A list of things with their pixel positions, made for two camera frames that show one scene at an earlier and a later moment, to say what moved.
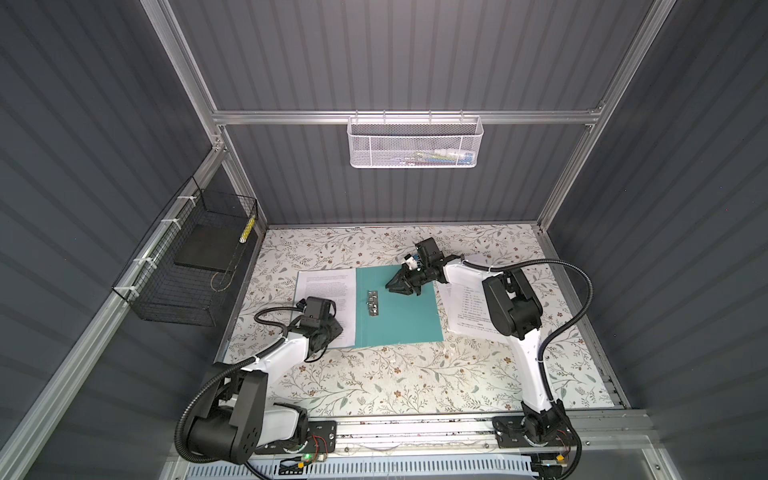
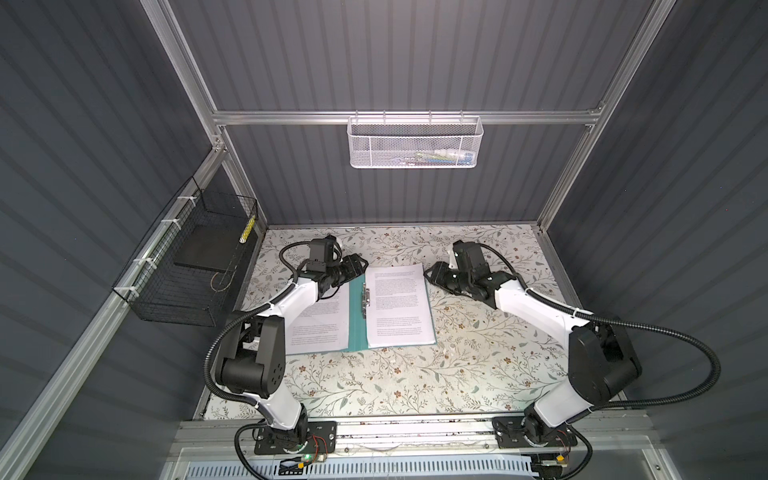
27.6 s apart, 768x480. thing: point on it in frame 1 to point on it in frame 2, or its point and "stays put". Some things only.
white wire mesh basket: [409, 142] stays put
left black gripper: [333, 326] to [351, 268]
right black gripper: [403, 282] to [436, 276]
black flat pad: [211, 247] stays put
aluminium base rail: [501, 436] stays put
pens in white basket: [438, 157] stays put
